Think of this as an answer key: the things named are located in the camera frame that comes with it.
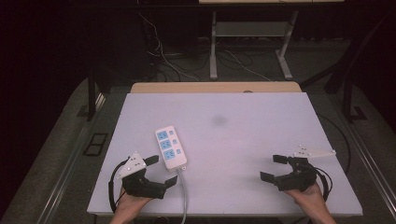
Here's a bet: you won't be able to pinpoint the black floor socket frame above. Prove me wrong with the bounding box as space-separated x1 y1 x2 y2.
82 133 109 157

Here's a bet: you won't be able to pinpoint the grey metal table frame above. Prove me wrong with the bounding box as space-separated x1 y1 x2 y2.
209 9 299 81

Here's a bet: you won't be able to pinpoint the light wooden table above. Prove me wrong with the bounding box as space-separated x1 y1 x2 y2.
129 81 303 94

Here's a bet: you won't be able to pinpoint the white foam board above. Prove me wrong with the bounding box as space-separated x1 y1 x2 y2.
86 91 364 217

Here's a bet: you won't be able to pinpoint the person's left hand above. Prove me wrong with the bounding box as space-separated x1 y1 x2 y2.
115 186 154 218

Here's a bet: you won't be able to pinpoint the person's right hand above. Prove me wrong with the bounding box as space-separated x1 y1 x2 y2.
283 182 329 216

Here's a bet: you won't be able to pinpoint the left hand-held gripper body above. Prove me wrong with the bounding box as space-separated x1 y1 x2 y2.
116 151 168 200

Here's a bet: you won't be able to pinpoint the metal floor rail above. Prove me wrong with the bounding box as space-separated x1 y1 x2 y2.
36 92 107 224
340 116 396 216

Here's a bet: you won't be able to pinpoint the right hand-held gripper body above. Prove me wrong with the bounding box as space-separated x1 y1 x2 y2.
275 145 337 192

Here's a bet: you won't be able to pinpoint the thin white floor cable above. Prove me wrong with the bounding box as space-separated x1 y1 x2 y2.
223 49 273 82

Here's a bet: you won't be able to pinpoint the grey power strip cable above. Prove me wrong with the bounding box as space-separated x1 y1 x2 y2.
177 167 190 224

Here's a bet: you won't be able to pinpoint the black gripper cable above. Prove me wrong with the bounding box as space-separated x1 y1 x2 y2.
107 159 129 215
313 166 333 203

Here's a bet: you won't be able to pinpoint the black metal stand with foot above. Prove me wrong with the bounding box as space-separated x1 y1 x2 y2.
341 59 369 123

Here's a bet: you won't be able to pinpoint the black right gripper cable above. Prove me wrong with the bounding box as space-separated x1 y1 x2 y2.
313 166 333 203

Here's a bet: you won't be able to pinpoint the white power strip blue sockets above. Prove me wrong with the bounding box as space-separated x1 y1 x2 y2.
154 125 189 171

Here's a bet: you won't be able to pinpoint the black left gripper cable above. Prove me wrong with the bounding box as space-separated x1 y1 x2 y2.
107 159 129 215

